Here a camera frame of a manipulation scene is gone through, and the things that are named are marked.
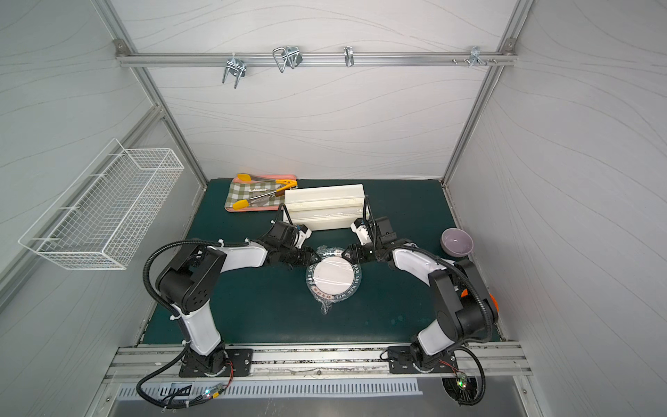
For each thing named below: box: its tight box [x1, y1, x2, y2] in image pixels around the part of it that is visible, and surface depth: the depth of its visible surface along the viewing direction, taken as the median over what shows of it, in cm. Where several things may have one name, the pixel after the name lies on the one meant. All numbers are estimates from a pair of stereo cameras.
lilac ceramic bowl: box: [440, 227, 475, 258], surface depth 98 cm
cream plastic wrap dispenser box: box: [283, 184, 365, 231], surface depth 103 cm
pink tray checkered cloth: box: [224, 173, 298, 212], surface depth 117 cm
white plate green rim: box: [305, 250, 363, 303], surface depth 91 cm
